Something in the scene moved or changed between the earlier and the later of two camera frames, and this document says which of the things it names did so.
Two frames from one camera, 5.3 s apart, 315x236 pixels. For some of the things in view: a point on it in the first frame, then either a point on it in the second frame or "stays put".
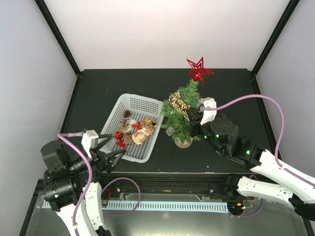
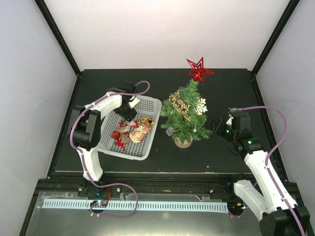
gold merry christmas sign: (182, 106) stays put
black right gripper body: (193, 132) to (218, 130)
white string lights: (170, 131) stays put
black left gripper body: (100, 162) to (124, 111)
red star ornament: (198, 70) stays put
